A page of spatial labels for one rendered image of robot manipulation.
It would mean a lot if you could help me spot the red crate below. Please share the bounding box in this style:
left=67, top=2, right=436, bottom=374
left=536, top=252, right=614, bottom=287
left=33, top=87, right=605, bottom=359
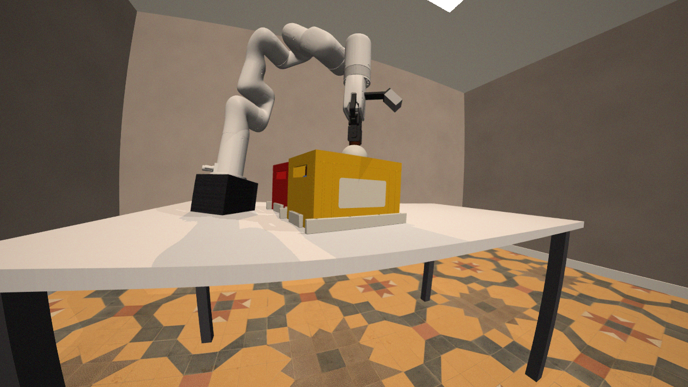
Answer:
left=272, top=162, right=289, bottom=209

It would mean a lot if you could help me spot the white bottle with grey label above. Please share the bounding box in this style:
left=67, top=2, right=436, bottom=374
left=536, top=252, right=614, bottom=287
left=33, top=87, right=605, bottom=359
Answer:
left=342, top=141, right=368, bottom=157

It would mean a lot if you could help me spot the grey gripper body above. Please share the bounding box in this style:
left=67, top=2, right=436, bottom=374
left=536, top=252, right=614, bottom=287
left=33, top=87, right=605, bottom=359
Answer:
left=343, top=74, right=370, bottom=121

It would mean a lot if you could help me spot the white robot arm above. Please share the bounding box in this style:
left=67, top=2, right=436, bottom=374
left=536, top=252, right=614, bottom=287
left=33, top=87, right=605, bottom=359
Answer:
left=202, top=23, right=403, bottom=180

